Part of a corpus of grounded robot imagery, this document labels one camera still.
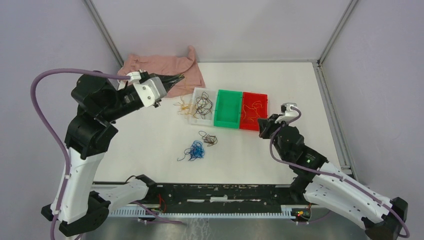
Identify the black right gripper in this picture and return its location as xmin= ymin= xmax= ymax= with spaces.
xmin=257 ymin=113 xmax=289 ymax=161

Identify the thin yellow cable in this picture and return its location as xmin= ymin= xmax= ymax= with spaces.
xmin=173 ymin=77 xmax=200 ymax=119

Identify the thin black cable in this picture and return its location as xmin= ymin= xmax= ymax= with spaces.
xmin=193 ymin=96 xmax=208 ymax=119
xmin=195 ymin=92 xmax=214 ymax=117

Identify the small dark brown cable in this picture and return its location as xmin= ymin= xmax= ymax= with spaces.
xmin=198 ymin=130 xmax=219 ymax=148

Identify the blue cable tangle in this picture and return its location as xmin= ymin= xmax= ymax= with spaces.
xmin=176 ymin=140 xmax=206 ymax=163

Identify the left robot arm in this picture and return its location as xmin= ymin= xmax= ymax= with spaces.
xmin=41 ymin=69 xmax=184 ymax=239

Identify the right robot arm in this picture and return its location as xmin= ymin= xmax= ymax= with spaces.
xmin=257 ymin=114 xmax=411 ymax=240

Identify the pink cloth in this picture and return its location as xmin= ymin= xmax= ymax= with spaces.
xmin=117 ymin=45 xmax=206 ymax=98

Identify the red plastic bin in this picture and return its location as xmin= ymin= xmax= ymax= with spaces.
xmin=239 ymin=92 xmax=268 ymax=132

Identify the green plastic bin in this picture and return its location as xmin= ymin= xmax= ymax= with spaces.
xmin=213 ymin=89 xmax=243 ymax=129

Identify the clear plastic bin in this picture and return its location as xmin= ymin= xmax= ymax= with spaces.
xmin=188 ymin=87 xmax=218 ymax=127

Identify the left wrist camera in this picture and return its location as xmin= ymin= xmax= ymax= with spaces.
xmin=126 ymin=71 xmax=155 ymax=108

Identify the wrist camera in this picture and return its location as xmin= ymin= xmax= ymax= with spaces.
xmin=126 ymin=71 xmax=155 ymax=108
xmin=274 ymin=102 xmax=302 ymax=125

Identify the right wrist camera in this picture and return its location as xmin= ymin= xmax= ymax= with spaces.
xmin=274 ymin=102 xmax=302 ymax=125

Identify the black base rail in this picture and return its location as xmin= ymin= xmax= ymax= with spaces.
xmin=140 ymin=183 xmax=309 ymax=214

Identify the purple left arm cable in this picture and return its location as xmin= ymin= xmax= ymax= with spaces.
xmin=30 ymin=68 xmax=132 ymax=240

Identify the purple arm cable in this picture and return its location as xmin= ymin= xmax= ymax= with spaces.
xmin=268 ymin=106 xmax=411 ymax=239
xmin=30 ymin=68 xmax=132 ymax=240

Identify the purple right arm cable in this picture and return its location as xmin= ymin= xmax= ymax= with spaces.
xmin=268 ymin=106 xmax=411 ymax=239

